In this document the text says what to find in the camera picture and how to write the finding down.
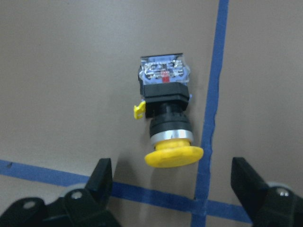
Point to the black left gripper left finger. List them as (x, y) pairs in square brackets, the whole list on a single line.
[(79, 207)]

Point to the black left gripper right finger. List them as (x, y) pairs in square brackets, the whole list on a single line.
[(266, 204)]

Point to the yellow push button switch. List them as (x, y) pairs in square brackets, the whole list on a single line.
[(165, 97)]

